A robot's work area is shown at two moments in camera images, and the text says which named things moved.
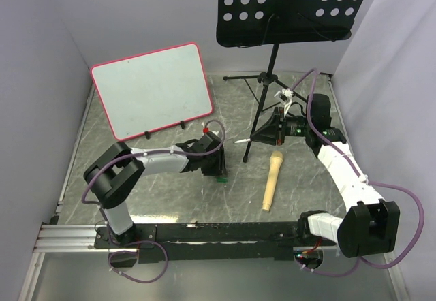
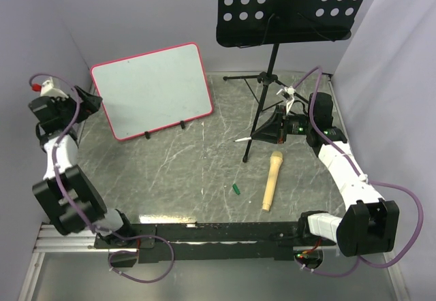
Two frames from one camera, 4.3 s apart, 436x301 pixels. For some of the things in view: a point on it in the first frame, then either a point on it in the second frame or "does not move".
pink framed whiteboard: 152,91 does not move
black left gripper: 219,168 → 90,104
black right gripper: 268,133 does not move
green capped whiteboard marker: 247,139 does not move
